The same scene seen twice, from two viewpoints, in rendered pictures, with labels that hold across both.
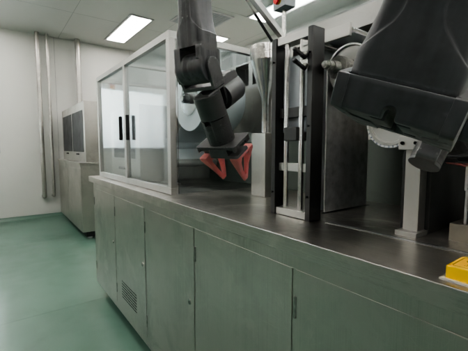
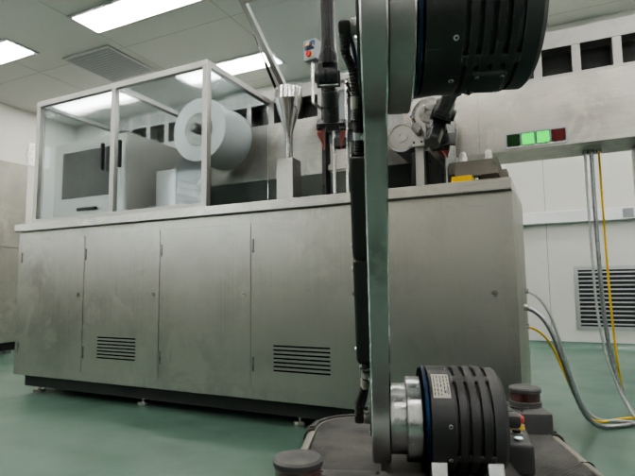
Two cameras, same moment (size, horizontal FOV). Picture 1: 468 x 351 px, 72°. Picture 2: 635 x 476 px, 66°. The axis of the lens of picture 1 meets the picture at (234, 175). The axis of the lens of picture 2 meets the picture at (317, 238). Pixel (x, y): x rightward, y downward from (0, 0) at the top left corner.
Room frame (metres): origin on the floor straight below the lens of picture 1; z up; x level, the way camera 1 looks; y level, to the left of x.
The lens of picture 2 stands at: (-0.76, 0.87, 0.56)
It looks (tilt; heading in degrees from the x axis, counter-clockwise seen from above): 5 degrees up; 332
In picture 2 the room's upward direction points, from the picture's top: 1 degrees counter-clockwise
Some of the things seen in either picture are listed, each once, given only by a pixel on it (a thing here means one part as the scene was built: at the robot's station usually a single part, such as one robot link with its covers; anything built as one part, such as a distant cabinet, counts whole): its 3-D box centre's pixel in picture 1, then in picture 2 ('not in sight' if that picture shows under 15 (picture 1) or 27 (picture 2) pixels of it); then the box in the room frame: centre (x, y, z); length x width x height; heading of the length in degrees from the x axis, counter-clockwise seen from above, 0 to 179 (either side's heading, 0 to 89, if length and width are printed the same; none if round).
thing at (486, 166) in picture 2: not in sight; (482, 177); (0.72, -0.72, 1.00); 0.40 x 0.16 x 0.06; 126
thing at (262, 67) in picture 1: (266, 129); (288, 157); (1.41, -0.14, 1.18); 0.14 x 0.14 x 0.57
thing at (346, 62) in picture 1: (342, 68); not in sight; (0.95, -0.31, 1.33); 0.06 x 0.06 x 0.06; 36
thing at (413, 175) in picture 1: (413, 172); (420, 161); (0.77, -0.43, 1.05); 0.06 x 0.05 x 0.31; 126
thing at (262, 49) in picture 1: (267, 54); (288, 95); (1.41, -0.14, 1.50); 0.14 x 0.14 x 0.06
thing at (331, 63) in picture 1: (330, 65); not in sight; (0.92, -0.27, 1.33); 0.06 x 0.03 x 0.03; 126
